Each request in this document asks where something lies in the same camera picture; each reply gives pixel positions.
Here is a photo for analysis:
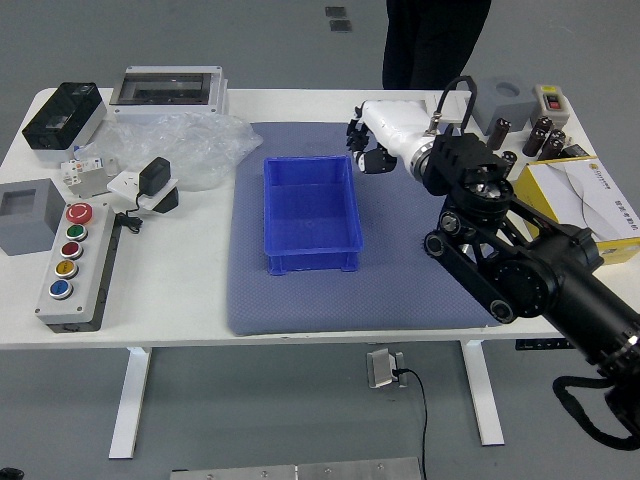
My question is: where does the clear plastic bag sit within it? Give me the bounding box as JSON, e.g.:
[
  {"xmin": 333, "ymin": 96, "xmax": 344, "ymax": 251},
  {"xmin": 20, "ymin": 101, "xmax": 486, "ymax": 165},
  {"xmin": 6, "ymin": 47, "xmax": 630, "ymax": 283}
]
[{"xmin": 74, "ymin": 110, "xmax": 264, "ymax": 193}]

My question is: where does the grey block with square recess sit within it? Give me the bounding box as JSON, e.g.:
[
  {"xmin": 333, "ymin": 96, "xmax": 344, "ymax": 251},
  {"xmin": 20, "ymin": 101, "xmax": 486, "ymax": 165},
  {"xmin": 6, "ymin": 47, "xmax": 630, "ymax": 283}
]
[{"xmin": 0, "ymin": 178, "xmax": 67, "ymax": 257}]

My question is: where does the white table leg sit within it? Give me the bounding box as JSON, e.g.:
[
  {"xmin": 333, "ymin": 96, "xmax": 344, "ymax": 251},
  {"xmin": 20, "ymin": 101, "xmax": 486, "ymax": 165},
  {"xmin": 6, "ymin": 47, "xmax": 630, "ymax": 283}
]
[
  {"xmin": 108, "ymin": 347, "xmax": 153, "ymax": 460},
  {"xmin": 459, "ymin": 339, "xmax": 506, "ymax": 447}
]

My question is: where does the silver floor socket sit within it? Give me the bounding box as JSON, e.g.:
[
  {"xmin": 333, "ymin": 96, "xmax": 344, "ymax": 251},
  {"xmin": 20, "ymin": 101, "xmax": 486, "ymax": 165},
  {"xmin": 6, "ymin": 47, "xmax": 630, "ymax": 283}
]
[{"xmin": 366, "ymin": 349, "xmax": 409, "ymax": 390}]

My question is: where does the blue plastic box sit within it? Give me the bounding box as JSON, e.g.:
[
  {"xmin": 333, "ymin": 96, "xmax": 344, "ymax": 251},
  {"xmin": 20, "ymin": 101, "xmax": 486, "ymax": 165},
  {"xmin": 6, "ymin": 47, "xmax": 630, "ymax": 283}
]
[{"xmin": 262, "ymin": 154, "xmax": 365, "ymax": 277}]

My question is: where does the beige switch box red button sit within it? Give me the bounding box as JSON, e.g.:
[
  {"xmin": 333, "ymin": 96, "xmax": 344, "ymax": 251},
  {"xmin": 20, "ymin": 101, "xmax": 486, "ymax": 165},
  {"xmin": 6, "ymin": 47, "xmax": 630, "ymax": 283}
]
[{"xmin": 529, "ymin": 83, "xmax": 572, "ymax": 129}]

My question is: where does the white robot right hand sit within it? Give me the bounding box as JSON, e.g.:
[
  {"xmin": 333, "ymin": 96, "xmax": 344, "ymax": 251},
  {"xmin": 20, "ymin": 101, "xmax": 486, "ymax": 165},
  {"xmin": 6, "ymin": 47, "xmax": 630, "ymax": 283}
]
[{"xmin": 344, "ymin": 99, "xmax": 437, "ymax": 176}]

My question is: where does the white distribution box clear lid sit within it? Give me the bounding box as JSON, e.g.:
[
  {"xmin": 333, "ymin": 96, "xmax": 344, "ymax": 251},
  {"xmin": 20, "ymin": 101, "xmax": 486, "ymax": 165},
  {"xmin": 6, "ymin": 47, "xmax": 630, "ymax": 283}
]
[{"xmin": 108, "ymin": 64, "xmax": 230, "ymax": 125}]

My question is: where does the grey metal plate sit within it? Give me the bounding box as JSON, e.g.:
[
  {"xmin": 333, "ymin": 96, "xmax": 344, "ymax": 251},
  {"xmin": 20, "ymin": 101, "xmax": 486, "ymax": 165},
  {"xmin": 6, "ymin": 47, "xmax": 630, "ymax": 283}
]
[{"xmin": 169, "ymin": 456, "xmax": 424, "ymax": 480}]

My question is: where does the black power adapter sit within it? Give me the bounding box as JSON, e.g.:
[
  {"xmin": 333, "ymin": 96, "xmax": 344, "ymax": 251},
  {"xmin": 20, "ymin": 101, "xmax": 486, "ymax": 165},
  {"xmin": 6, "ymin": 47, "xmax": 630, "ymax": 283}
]
[{"xmin": 138, "ymin": 156, "xmax": 173, "ymax": 197}]

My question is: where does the black adapter cord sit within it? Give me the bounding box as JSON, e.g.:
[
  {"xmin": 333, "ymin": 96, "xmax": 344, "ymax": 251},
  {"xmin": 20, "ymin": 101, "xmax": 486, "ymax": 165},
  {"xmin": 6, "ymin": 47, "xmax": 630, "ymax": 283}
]
[{"xmin": 113, "ymin": 194, "xmax": 146, "ymax": 234}]

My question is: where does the blue-grey mat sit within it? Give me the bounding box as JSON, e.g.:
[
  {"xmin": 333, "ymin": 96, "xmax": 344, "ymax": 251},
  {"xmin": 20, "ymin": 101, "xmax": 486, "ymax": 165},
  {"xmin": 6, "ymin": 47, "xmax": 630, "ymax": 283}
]
[{"xmin": 225, "ymin": 121, "xmax": 515, "ymax": 337}]

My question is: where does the grey block with round recess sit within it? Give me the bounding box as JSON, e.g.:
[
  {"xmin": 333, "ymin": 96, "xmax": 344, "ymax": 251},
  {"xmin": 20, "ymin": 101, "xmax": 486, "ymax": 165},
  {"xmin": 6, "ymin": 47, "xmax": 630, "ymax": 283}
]
[{"xmin": 472, "ymin": 74, "xmax": 539, "ymax": 136}]

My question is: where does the yellow and white cardboard box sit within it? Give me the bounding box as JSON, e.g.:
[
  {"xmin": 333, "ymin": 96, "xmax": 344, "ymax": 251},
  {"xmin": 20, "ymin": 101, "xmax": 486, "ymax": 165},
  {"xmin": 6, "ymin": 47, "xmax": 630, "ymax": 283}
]
[{"xmin": 514, "ymin": 156, "xmax": 640, "ymax": 269}]

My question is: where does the black floor cable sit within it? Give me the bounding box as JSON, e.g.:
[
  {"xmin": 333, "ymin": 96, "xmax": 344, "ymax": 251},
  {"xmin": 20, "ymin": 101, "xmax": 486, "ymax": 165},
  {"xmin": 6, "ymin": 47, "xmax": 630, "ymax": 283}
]
[{"xmin": 392, "ymin": 367, "xmax": 430, "ymax": 480}]

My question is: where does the black table control panel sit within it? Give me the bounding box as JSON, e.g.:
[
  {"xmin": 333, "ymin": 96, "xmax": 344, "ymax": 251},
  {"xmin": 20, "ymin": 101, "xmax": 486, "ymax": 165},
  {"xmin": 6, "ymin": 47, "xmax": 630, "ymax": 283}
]
[{"xmin": 515, "ymin": 338, "xmax": 567, "ymax": 351}]

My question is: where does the person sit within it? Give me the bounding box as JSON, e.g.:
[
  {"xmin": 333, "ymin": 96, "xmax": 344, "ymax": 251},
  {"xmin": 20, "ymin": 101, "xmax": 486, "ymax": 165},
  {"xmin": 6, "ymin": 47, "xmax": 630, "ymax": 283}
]
[{"xmin": 382, "ymin": 0, "xmax": 494, "ymax": 91}]

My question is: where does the grey five-button control box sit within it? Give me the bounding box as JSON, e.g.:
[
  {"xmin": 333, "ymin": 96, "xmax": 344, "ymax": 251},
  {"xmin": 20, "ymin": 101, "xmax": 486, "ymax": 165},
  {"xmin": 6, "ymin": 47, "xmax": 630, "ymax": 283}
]
[{"xmin": 33, "ymin": 201, "xmax": 120, "ymax": 334}]

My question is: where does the white circuit breaker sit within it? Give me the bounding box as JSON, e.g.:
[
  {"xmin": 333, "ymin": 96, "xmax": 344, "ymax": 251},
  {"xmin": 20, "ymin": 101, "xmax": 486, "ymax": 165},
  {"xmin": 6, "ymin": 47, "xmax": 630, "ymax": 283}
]
[{"xmin": 59, "ymin": 155, "xmax": 121, "ymax": 187}]

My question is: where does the black socket stand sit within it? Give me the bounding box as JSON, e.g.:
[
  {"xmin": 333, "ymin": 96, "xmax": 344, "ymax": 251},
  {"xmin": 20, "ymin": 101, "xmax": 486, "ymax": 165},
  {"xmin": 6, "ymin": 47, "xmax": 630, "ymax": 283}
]
[{"xmin": 149, "ymin": 187, "xmax": 181, "ymax": 216}]

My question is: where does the black enclosure with white base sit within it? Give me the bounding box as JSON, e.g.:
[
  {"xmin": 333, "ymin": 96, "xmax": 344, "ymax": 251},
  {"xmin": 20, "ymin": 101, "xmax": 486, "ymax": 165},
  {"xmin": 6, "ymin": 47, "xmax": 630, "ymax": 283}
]
[{"xmin": 21, "ymin": 81, "xmax": 108, "ymax": 164}]

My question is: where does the white socket plate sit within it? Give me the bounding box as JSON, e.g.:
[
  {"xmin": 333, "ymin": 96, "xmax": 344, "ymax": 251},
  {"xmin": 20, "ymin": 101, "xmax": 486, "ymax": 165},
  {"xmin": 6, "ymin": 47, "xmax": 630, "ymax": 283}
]
[{"xmin": 106, "ymin": 169, "xmax": 180, "ymax": 211}]

